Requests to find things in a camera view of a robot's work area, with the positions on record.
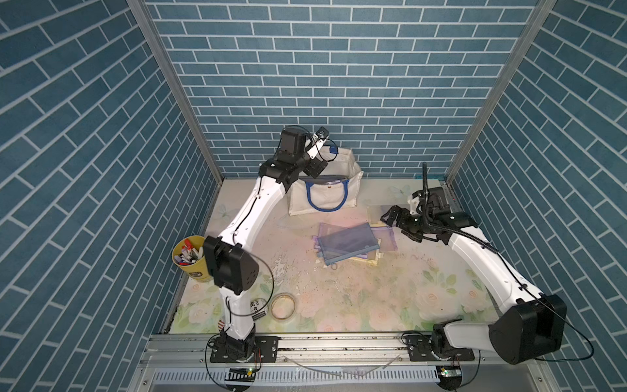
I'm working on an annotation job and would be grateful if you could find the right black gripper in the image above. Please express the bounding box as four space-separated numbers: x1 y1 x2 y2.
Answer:
379 205 429 243

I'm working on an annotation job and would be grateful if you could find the yellow trimmed mesh pouch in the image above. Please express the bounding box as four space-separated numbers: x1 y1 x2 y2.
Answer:
349 249 384 266
367 205 391 227

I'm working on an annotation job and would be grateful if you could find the small blue mesh pouch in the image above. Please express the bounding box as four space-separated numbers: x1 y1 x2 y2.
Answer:
317 223 380 266

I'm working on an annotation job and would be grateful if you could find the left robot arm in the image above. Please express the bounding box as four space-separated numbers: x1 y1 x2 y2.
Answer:
203 126 329 344

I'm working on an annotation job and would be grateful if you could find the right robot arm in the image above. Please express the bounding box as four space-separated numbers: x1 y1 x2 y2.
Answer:
380 187 567 364

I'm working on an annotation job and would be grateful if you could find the white canvas tote bag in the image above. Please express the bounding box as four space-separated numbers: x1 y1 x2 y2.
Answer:
287 146 363 217

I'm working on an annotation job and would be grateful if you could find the yellow cup with markers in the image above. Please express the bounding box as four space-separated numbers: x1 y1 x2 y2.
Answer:
171 235 212 283

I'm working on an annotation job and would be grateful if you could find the clear tape roll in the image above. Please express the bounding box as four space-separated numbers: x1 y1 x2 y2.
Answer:
269 293 297 322

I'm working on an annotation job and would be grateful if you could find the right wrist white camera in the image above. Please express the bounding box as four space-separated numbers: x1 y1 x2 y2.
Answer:
408 194 421 216

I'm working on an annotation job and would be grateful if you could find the wrist white camera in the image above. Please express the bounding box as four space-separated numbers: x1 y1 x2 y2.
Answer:
408 194 421 216
307 127 329 159

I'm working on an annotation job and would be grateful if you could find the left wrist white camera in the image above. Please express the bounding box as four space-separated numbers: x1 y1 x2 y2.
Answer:
307 127 329 159

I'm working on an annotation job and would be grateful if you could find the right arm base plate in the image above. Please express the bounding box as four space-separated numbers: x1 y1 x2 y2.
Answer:
400 331 475 362

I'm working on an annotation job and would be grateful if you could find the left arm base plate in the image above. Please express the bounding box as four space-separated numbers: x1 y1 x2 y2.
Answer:
207 334 279 364

